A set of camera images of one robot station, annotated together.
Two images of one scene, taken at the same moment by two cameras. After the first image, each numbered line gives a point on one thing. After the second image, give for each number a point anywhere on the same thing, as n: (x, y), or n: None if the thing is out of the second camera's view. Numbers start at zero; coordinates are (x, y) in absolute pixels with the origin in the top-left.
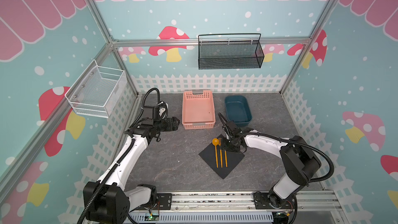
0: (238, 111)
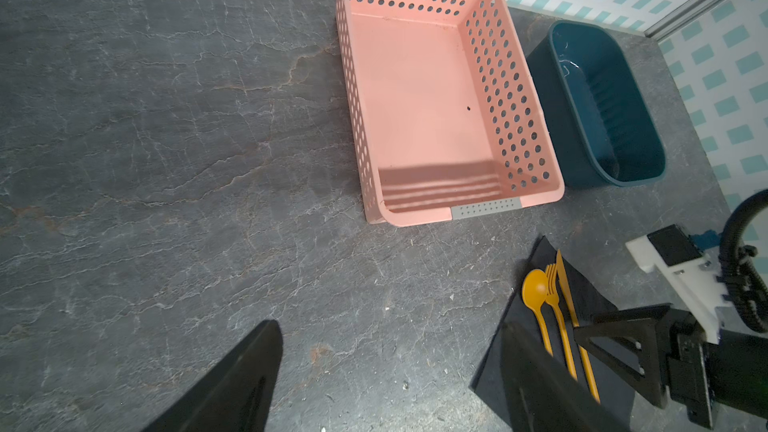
0: (600, 118)
